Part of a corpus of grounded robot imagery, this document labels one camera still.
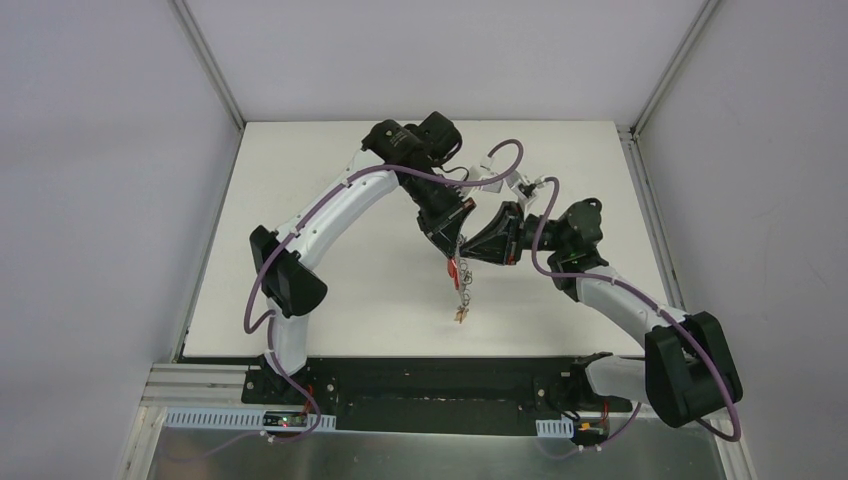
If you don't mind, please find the key organizer with red handle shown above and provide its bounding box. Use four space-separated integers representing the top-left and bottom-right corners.
447 255 473 324

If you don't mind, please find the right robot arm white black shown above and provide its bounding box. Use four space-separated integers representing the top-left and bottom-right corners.
458 198 743 441

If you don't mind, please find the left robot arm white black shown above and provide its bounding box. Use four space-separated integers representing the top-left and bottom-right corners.
249 112 475 405

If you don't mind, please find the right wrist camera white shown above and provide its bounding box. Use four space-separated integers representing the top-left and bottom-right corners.
511 174 547 207

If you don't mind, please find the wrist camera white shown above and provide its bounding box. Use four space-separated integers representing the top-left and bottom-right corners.
511 174 547 207
465 157 503 194

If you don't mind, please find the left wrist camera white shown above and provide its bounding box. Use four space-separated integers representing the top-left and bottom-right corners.
465 157 503 194

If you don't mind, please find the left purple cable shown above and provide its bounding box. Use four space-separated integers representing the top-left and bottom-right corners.
242 139 526 446

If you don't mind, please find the purple cable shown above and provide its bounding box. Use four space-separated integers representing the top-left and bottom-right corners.
242 139 526 446
529 176 743 458

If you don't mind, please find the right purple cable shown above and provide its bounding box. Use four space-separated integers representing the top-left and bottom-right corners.
529 176 743 458

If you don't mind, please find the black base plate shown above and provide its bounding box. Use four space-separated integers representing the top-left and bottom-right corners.
241 356 632 436

